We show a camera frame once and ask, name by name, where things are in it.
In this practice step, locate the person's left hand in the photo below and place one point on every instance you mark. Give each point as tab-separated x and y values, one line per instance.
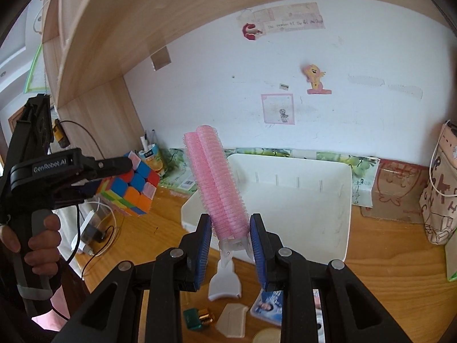
44	254

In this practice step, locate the green tissue pack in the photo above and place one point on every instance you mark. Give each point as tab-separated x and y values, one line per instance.
453	277

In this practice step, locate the green leaf poster sheet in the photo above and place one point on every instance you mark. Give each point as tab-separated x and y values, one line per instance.
308	169

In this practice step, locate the blue floss pick box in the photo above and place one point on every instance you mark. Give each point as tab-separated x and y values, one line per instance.
268	307

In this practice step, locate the white power strip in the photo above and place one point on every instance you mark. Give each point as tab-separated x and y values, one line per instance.
89	233

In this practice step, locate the green gold perfume bottle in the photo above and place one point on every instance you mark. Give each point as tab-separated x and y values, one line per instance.
196	320

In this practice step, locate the pink square wall sticker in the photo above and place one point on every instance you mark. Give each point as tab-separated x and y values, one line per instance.
278	109

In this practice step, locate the yellow pony wall sticker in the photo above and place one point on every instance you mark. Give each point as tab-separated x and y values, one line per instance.
314	76

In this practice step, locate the wooden shelf unit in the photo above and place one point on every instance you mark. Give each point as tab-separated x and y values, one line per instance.
134	66

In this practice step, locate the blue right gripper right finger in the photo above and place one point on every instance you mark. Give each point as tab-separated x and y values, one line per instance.
265	246

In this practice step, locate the round gold compact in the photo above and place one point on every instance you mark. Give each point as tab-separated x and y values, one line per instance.
267	335

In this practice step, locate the white digital camera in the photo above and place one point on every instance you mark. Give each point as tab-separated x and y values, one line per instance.
319	316

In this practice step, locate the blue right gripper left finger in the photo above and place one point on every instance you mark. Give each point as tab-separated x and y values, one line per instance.
196	246

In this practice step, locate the white plastic scoop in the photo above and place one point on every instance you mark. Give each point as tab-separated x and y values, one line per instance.
225	283

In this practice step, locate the brown cartoon cardboard sheet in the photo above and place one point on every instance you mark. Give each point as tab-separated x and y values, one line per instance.
396	192

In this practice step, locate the beige printed tote bag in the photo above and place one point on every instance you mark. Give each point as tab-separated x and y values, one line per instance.
438	198

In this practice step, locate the yellow device on shelf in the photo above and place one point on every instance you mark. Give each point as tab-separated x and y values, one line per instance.
60	134

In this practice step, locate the multicolour puzzle cube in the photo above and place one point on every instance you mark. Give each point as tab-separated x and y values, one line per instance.
131	192

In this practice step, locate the white plastic storage bin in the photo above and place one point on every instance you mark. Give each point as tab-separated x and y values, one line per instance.
314	224

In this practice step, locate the beige envelope-shaped case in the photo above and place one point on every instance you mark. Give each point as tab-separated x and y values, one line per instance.
232	321

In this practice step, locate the orange juice carton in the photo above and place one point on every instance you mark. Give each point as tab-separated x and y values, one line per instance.
153	158

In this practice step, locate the pink hair roller clip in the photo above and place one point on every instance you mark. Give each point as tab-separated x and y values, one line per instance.
218	191

